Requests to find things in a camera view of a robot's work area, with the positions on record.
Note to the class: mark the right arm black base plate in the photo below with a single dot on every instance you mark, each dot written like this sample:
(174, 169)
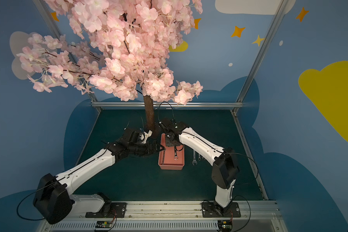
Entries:
(213, 210)

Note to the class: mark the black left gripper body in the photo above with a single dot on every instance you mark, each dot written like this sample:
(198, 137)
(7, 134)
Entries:
(150, 146)

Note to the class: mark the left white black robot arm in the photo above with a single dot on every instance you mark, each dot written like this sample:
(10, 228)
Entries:
(53, 198)

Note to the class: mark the left green circuit board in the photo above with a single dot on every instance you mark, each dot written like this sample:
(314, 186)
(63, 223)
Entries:
(103, 225)

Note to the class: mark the green table mat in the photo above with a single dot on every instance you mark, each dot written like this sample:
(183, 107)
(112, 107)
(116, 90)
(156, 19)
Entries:
(141, 179)

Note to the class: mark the large silver Greener wrench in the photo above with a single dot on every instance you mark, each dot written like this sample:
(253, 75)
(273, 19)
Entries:
(176, 156)

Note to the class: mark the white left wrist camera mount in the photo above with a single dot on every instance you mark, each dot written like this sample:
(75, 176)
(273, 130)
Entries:
(143, 137)

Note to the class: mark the aluminium frame post right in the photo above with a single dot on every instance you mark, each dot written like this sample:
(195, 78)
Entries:
(275, 23)

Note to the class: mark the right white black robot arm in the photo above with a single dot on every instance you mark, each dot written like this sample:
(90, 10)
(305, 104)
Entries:
(223, 161)

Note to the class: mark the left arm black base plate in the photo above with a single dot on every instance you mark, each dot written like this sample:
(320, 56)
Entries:
(109, 210)

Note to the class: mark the pink plastic storage box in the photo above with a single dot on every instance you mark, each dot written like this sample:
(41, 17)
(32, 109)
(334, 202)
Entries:
(170, 163)

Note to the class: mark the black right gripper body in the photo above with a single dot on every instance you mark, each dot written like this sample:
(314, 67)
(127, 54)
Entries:
(173, 139)

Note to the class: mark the pink blossom artificial tree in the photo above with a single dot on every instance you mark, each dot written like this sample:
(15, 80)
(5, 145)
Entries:
(123, 52)

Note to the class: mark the small silver Greener wrench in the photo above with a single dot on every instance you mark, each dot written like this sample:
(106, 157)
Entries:
(163, 158)

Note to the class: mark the right circuit board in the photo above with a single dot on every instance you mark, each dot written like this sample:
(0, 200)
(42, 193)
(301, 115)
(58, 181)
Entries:
(224, 226)

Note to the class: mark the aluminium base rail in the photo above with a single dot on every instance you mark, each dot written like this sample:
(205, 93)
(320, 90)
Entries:
(177, 216)

